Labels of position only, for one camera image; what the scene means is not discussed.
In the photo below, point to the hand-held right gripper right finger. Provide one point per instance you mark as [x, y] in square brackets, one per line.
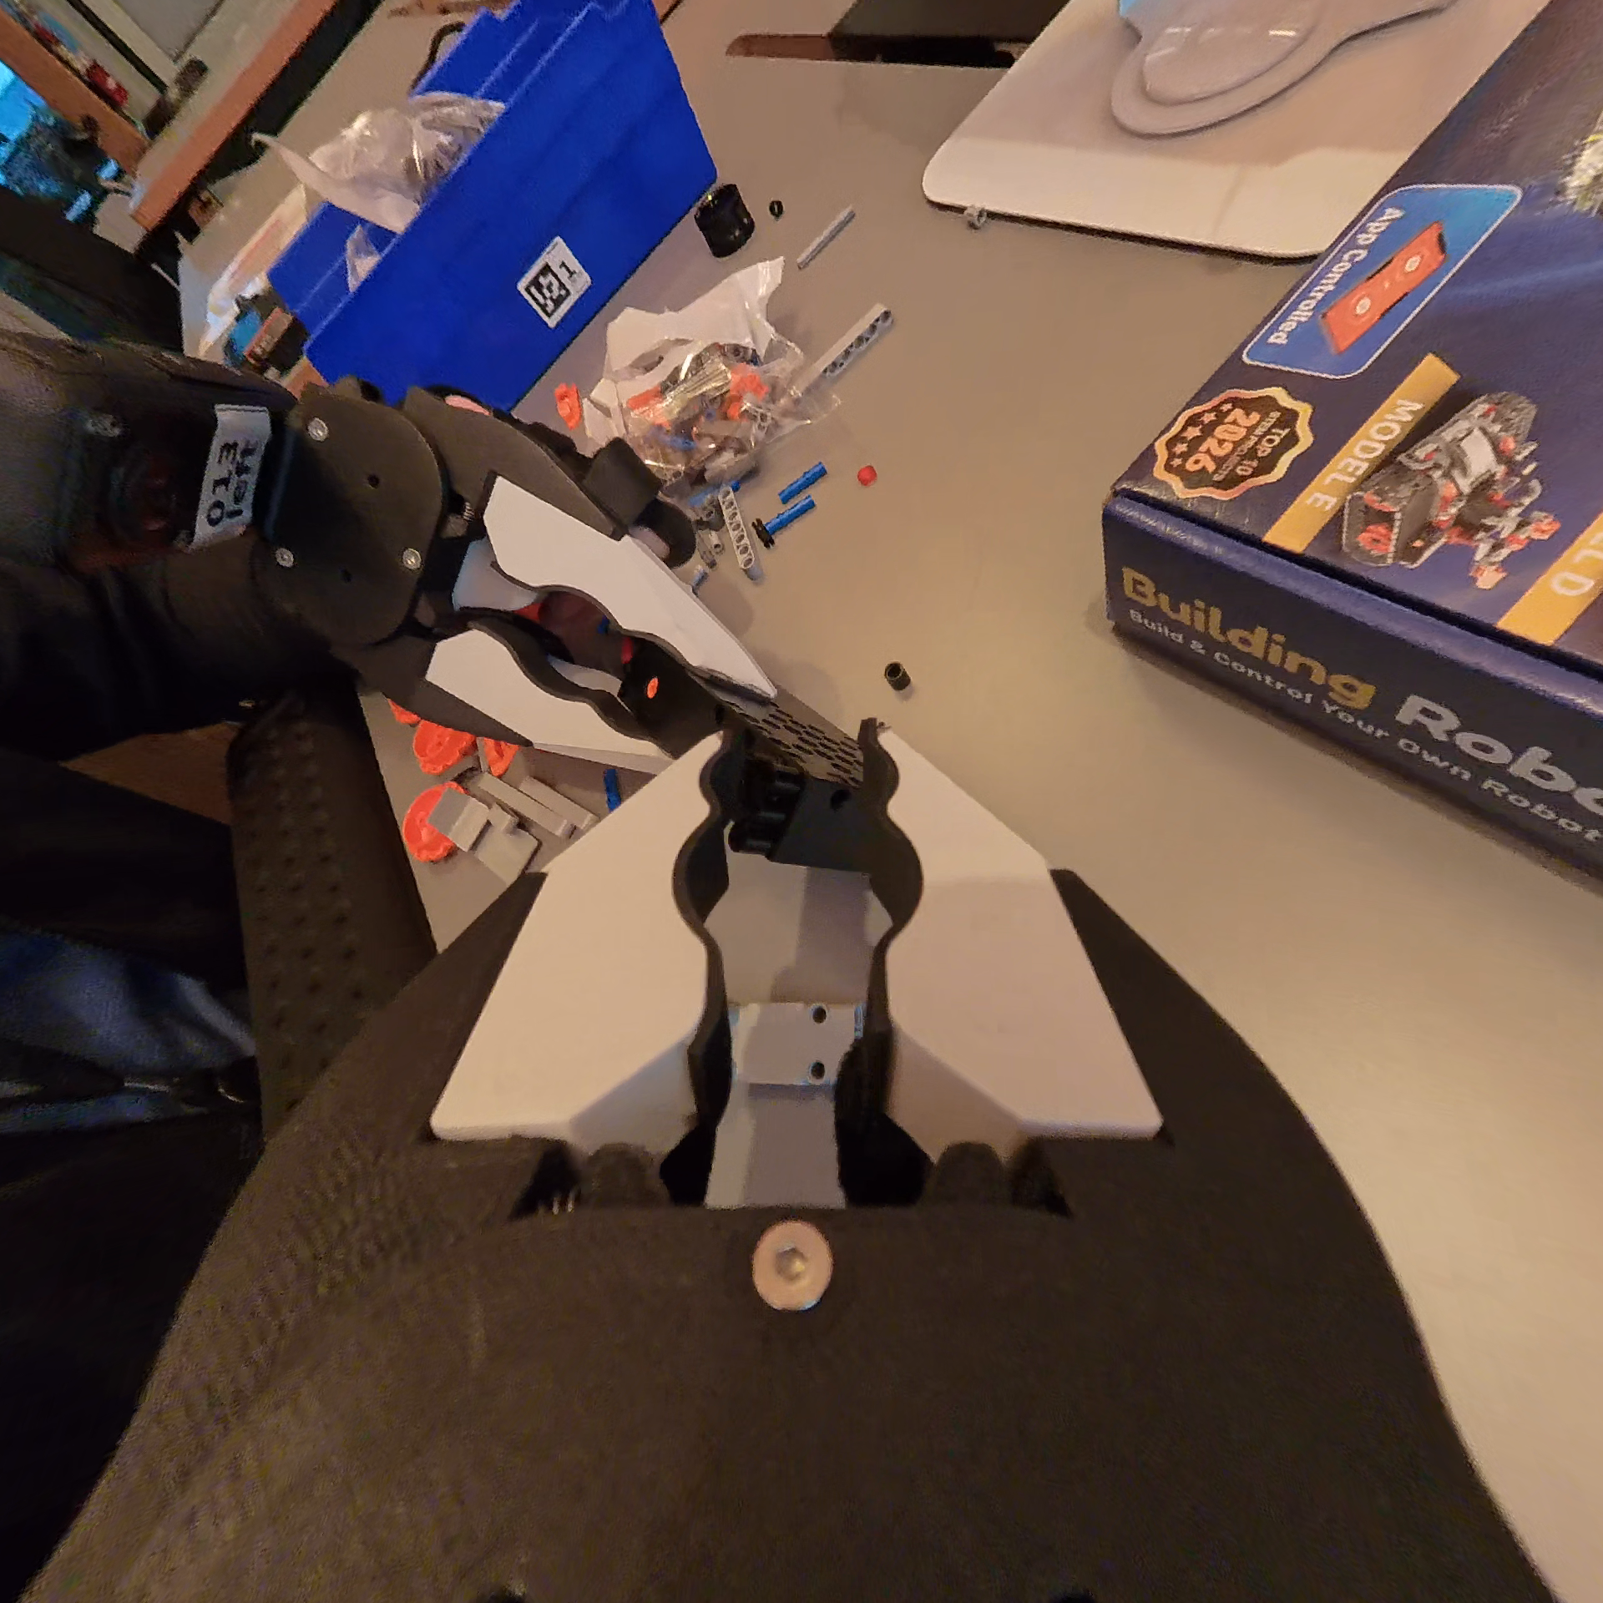
[1014, 1002]

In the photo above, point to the white stand base board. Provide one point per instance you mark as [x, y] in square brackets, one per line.
[1065, 162]

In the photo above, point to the orange pin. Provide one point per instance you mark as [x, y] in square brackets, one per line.
[567, 402]

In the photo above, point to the black perforated building block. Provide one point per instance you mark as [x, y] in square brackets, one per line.
[802, 776]

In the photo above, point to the blue robot kit box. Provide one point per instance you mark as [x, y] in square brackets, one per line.
[1378, 650]

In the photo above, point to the black dimpled pad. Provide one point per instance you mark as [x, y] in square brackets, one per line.
[325, 876]

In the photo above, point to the clear bag of parts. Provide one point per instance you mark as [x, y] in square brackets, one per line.
[388, 156]

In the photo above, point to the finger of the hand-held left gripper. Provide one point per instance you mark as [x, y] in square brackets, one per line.
[626, 588]
[514, 700]

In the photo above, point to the blue plastic bin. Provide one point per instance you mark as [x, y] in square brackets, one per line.
[539, 162]

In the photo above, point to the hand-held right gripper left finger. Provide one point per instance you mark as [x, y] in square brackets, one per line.
[588, 1002]

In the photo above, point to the long light grey beam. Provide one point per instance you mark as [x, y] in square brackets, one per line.
[846, 343]

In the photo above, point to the light grey connector piece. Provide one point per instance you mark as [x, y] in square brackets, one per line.
[783, 1046]

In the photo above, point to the grey axle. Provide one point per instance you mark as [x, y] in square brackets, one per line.
[827, 234]

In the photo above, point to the torn clear plastic bag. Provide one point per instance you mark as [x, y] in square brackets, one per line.
[701, 376]

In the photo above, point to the person's left forearm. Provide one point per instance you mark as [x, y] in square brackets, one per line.
[75, 626]

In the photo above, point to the light grey holed beam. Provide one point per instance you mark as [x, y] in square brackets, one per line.
[741, 532]

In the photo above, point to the orange angular part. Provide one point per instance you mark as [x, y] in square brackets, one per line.
[499, 755]

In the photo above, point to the small black wheel hub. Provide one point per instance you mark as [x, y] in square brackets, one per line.
[724, 219]

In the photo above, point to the grey long beams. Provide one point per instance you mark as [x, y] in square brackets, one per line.
[539, 801]

